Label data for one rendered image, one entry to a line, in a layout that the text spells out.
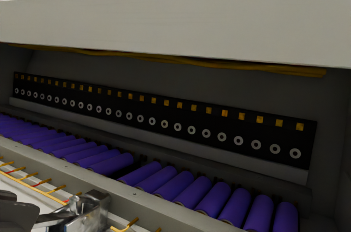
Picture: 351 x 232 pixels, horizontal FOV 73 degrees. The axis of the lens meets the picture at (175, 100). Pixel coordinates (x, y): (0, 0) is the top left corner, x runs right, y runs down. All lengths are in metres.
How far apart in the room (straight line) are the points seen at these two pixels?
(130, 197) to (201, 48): 0.13
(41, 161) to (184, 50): 0.18
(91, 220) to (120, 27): 0.14
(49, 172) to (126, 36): 0.15
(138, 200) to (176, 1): 0.15
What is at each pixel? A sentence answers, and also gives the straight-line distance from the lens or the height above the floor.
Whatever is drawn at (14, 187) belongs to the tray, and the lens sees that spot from 0.29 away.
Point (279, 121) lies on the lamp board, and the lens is 0.29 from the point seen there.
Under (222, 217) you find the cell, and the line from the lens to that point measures 0.21.
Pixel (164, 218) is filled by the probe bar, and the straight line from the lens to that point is 0.19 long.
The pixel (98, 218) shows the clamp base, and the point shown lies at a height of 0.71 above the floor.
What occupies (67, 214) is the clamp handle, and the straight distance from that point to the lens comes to 0.19.
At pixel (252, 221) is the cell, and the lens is 0.21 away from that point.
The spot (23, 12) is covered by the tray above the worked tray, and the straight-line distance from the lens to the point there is 0.30.
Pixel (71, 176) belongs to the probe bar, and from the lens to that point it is 0.25.
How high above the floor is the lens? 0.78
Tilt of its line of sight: 10 degrees up
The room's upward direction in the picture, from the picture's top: 15 degrees clockwise
